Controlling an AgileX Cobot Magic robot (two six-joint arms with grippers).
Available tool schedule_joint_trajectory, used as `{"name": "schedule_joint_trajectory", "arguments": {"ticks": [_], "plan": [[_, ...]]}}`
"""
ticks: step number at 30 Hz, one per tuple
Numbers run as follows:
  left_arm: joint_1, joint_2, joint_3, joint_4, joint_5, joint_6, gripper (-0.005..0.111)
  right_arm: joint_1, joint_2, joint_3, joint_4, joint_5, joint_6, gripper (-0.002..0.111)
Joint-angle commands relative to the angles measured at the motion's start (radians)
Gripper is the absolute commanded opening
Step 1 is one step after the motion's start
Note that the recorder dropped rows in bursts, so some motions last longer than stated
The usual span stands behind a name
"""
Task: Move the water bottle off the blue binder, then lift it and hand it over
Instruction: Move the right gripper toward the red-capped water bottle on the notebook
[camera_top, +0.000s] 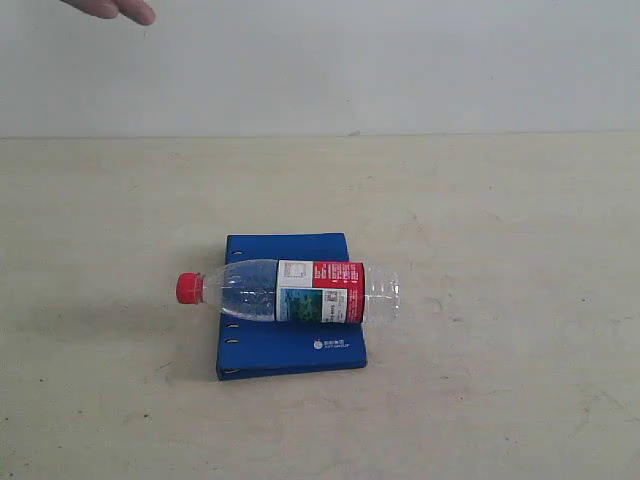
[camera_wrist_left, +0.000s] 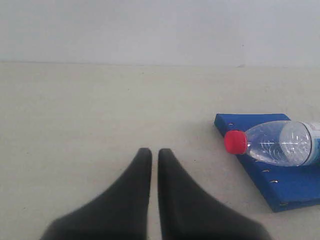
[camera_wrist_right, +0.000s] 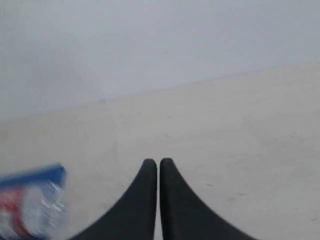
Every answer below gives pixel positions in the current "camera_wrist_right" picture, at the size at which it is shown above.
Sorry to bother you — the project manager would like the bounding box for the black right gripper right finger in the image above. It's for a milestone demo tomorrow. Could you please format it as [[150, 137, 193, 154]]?
[[159, 158, 254, 240]]

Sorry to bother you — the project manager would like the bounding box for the clear plastic water bottle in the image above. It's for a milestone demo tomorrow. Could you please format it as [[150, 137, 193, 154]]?
[[0, 182, 66, 240]]

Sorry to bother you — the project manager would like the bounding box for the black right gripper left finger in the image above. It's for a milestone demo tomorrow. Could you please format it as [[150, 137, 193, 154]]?
[[72, 159, 157, 240]]

